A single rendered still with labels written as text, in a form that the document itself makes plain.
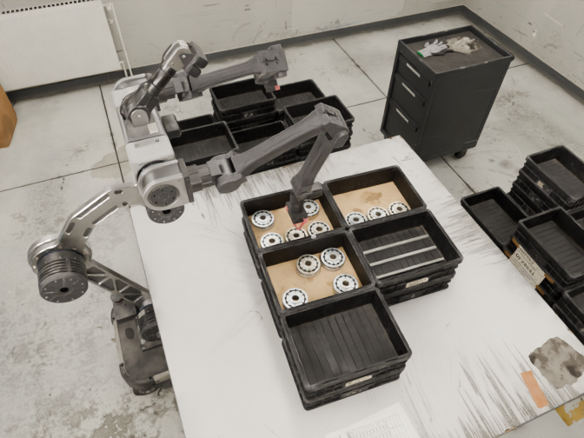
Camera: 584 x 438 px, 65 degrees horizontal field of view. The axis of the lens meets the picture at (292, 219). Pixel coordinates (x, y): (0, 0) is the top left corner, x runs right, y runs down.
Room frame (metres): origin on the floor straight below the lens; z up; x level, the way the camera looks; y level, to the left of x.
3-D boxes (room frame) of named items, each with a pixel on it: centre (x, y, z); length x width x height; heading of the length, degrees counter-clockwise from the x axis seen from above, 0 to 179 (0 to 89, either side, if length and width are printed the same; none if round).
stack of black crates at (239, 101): (2.72, 0.37, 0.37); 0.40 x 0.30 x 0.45; 114
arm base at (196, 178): (1.01, 0.30, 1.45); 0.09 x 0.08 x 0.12; 24
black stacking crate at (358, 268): (1.04, -0.10, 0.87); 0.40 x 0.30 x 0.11; 110
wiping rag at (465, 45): (2.94, -1.14, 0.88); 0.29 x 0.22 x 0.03; 114
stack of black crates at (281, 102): (2.88, 0.00, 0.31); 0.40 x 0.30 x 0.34; 114
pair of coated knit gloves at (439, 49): (2.88, -0.91, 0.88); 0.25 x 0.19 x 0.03; 114
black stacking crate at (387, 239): (1.18, -0.48, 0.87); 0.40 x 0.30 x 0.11; 110
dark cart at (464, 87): (2.85, -1.05, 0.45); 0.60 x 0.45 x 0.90; 114
